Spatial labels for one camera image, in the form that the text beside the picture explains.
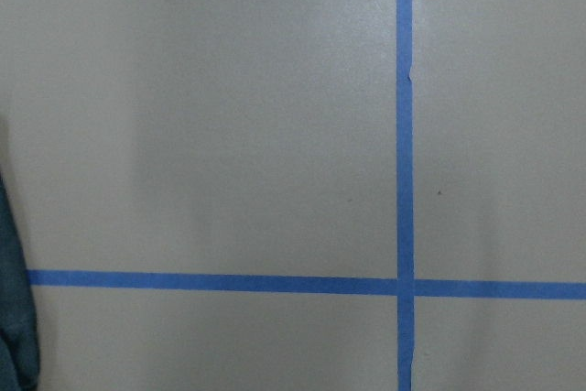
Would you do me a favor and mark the black graphic t-shirt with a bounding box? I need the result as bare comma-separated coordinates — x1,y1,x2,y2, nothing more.
1,188,40,390

